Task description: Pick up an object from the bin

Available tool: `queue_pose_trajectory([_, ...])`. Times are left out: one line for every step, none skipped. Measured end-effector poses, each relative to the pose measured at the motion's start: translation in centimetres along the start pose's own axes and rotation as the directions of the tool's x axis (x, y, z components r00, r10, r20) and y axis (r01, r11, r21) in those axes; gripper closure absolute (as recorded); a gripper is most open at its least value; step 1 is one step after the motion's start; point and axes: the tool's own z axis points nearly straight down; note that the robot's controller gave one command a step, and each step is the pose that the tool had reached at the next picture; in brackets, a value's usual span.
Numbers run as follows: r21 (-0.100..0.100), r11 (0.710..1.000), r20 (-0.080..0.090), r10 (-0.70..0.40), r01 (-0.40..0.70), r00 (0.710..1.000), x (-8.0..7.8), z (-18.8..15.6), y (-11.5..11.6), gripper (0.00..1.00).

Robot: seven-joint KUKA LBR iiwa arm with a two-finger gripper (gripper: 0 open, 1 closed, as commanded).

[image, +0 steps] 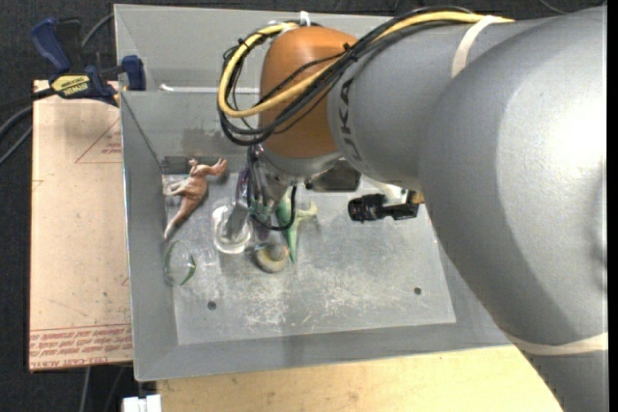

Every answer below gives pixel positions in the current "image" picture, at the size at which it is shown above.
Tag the grey-tan round stone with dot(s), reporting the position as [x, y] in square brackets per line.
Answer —
[272, 258]

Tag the clear glass cup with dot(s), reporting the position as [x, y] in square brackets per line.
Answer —
[227, 247]

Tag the brown toy kangaroo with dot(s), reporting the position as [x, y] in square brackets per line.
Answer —
[193, 193]

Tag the grey metal bin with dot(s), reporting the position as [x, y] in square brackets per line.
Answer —
[347, 299]

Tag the brown cardboard board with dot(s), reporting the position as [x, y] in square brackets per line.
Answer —
[77, 231]

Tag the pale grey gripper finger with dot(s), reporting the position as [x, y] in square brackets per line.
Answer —
[236, 224]
[262, 236]

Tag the black cylinder on white bracket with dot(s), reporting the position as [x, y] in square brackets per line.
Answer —
[369, 208]

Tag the clear glass bowl green rim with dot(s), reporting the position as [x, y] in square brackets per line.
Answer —
[176, 265]

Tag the green toy dinosaur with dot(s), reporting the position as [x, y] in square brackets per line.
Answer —
[292, 231]

